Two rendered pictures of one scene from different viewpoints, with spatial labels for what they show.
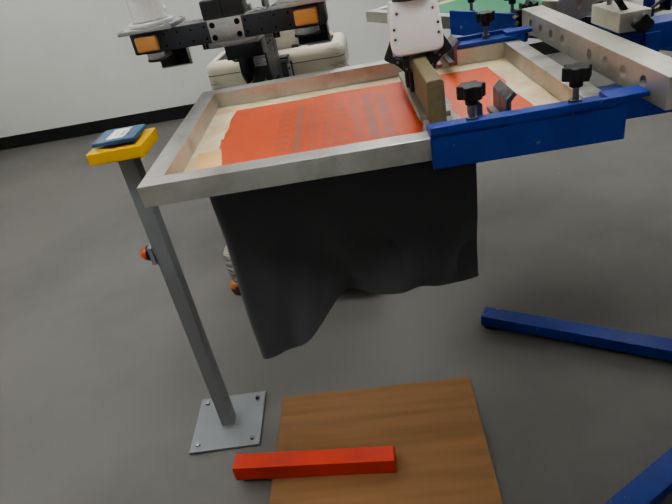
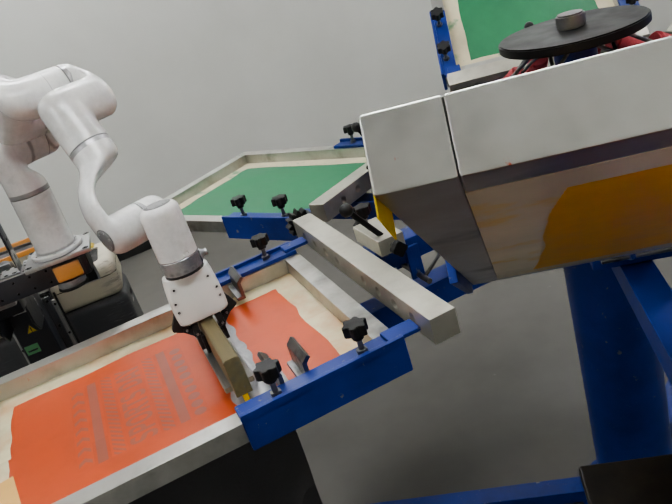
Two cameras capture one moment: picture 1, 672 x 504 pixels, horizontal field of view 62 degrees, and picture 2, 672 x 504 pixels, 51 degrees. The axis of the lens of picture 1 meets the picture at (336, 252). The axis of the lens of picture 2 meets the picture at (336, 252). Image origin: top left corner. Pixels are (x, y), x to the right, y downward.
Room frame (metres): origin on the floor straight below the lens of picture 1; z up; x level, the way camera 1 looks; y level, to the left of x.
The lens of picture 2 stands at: (-0.14, -0.05, 1.63)
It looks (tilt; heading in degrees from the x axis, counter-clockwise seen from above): 23 degrees down; 339
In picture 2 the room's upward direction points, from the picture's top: 18 degrees counter-clockwise
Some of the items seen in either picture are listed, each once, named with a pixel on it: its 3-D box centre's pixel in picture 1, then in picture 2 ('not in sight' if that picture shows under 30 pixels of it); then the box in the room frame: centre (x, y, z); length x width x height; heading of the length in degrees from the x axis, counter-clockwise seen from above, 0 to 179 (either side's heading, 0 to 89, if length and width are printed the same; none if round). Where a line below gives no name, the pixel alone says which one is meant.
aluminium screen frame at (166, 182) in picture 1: (364, 106); (163, 378); (1.13, -0.12, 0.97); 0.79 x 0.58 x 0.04; 85
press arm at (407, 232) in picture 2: (646, 34); (406, 244); (1.09, -0.68, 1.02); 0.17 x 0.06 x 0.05; 85
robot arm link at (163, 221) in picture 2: not in sight; (160, 226); (1.16, -0.23, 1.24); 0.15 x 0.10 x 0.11; 19
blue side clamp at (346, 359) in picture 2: (523, 128); (325, 385); (0.83, -0.33, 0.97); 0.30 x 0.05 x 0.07; 85
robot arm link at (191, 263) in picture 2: not in sight; (184, 260); (1.12, -0.24, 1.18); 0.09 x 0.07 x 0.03; 85
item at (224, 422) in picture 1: (184, 302); not in sight; (1.30, 0.44, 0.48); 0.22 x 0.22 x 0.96; 85
